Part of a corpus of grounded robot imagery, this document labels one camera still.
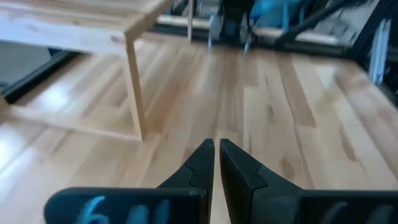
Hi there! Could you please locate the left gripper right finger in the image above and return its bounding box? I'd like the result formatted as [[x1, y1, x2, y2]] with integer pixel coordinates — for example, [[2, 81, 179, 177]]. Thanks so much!
[[219, 138, 398, 224]]

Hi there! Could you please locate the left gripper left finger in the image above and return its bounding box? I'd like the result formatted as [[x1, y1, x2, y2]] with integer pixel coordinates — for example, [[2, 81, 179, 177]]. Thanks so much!
[[43, 139, 216, 224]]

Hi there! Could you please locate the wooden slatted shelf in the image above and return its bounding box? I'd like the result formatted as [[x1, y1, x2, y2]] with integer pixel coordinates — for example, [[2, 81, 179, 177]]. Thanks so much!
[[0, 0, 195, 143]]

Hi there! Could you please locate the silver aluminium extrusion piece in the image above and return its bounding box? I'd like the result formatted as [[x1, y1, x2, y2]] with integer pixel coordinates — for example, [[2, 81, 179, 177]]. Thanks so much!
[[368, 17, 392, 85]]

